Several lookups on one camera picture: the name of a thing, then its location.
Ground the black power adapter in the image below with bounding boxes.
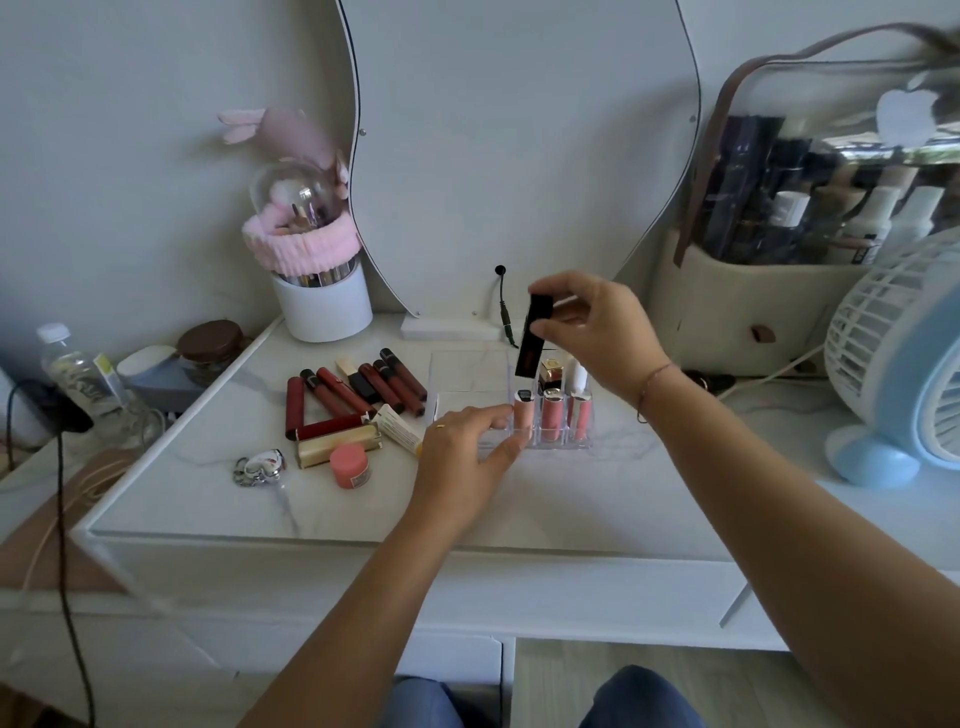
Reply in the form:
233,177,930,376
21,381,96,435

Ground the brown wooden stool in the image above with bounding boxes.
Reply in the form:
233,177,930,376
0,448,140,595

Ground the pink round jar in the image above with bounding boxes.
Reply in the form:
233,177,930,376
329,441,372,491

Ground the long gold lipstick case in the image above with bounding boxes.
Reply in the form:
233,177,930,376
295,424,383,471

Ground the white squeeze tube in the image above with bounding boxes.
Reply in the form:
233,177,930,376
372,404,423,456

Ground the black mirror power cable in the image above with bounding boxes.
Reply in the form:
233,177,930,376
494,264,521,351

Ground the white fan cable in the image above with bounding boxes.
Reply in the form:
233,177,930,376
721,343,828,400

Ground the wavy frameless mirror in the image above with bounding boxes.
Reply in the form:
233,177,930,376
334,0,703,321

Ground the person's leg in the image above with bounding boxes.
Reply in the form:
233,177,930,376
579,665,708,728
377,676,468,728

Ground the person's left hand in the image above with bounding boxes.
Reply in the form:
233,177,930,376
407,403,531,538

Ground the thin cord bracelet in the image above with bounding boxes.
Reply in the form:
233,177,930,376
635,362,677,426

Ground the clear acrylic makeup organizer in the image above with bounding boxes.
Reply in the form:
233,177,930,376
426,348,595,452

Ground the person's right leg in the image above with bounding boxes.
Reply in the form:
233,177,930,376
579,665,708,728

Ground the person's right hand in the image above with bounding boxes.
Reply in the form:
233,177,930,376
528,270,674,408

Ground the person's right forearm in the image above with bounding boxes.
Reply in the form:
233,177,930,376
636,363,960,728

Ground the white brush holder cup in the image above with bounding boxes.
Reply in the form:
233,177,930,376
270,257,375,345

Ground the clear dome lid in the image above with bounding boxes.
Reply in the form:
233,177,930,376
249,159,344,235

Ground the clear cosmetic bag beige base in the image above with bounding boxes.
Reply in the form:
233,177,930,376
646,21,960,378

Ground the pink fluffy headband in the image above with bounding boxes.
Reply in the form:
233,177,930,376
240,208,363,278

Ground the black lip gloss tube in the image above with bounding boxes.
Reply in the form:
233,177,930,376
514,294,555,380

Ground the small black object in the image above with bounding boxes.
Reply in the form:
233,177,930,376
681,368,738,396

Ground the blue and white desk fan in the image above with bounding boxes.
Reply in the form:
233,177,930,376
822,227,960,490

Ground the silver heart keychain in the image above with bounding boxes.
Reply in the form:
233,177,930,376
232,448,288,489

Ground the black tube with cream cap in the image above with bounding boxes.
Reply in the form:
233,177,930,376
335,357,381,403

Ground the clear plastic water bottle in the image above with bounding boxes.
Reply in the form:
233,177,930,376
35,321,164,445

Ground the pile of dark red lipsticks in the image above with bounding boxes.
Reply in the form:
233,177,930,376
284,347,429,443

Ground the white mirror base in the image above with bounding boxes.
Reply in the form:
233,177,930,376
399,312,503,343

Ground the brown lidded jar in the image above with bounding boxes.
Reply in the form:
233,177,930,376
176,319,246,388

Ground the beige cable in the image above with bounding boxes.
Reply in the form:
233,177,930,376
21,456,138,601

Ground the person's left forearm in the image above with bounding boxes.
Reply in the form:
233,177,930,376
238,516,472,728

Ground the pink bunny plush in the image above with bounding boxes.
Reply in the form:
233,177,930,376
216,104,351,202

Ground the blue grey box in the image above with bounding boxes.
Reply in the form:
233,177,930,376
115,344,205,414

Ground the person's left leg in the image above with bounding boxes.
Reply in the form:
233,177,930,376
377,676,468,728

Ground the white vanity drawer front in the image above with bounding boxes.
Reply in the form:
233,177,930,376
75,534,789,685

